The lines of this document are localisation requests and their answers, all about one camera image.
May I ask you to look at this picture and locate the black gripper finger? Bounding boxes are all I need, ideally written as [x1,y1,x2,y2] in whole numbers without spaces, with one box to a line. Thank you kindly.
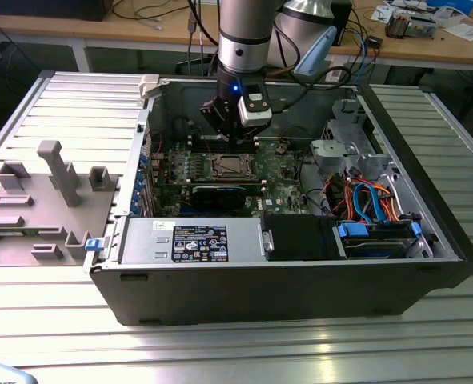
[235,121,268,142]
[198,99,238,143]

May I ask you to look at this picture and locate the CPU socket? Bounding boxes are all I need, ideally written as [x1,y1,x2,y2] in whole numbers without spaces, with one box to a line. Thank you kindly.
[208,151,260,179]

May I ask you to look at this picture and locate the green motherboard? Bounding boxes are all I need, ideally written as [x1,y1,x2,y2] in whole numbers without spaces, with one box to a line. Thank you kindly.
[150,134,327,219]

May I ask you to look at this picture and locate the black graphics card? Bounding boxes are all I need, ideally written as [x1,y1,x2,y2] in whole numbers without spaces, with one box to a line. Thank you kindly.
[188,186,248,211]

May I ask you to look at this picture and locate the grey case latch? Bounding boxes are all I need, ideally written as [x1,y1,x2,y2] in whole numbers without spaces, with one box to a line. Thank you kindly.
[138,74,161,100]

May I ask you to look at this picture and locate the silver metal drive cage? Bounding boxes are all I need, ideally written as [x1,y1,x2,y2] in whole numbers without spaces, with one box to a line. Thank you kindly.
[310,98,399,181]

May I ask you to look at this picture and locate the black optical drive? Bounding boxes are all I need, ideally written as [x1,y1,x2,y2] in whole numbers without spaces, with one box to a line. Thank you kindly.
[262,214,343,261]

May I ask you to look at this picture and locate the black box on desk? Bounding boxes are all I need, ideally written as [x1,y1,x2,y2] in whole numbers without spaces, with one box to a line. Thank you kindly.
[331,0,354,47]

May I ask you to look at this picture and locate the hard disk in blue carrier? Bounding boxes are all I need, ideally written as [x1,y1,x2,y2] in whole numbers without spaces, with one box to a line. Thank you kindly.
[334,222,421,261]

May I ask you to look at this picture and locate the silver power supply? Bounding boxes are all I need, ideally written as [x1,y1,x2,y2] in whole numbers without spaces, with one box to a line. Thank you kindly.
[118,218,267,265]

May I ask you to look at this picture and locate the black PC case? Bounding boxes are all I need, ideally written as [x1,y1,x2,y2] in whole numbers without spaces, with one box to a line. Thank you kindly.
[82,74,473,327]

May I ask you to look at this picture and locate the white printed leaflet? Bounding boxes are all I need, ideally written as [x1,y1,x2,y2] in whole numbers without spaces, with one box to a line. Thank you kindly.
[370,3,397,23]

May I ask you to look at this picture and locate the wooden desk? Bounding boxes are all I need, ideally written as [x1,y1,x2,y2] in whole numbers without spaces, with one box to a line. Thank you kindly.
[0,0,473,87]

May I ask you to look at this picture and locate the small metal electronic device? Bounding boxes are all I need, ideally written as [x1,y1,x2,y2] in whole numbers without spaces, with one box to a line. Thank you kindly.
[384,10,437,41]

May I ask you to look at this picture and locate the black monitor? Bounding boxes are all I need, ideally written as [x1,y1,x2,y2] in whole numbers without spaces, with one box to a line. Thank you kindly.
[0,0,109,22]

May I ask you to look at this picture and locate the grey parts rack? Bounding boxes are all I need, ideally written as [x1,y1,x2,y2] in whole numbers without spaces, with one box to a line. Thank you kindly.
[0,139,121,267]

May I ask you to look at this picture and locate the white paper sheets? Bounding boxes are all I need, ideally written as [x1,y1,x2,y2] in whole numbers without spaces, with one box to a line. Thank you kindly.
[443,20,473,41]

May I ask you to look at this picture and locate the blue cardboard box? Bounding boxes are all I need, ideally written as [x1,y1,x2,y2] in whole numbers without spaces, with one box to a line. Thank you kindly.
[426,0,473,13]

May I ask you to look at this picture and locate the white rounded object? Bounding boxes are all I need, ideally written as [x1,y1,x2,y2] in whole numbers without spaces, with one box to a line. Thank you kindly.
[0,358,35,384]

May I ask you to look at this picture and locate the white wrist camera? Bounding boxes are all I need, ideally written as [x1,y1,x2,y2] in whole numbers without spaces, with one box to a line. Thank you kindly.
[237,82,274,128]

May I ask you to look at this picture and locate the blue wire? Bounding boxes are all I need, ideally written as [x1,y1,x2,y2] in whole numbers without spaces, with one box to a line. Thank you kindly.
[351,182,371,224]
[362,180,383,225]

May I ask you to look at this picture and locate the orange wire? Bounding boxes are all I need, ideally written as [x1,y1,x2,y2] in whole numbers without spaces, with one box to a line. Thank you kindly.
[370,182,402,223]

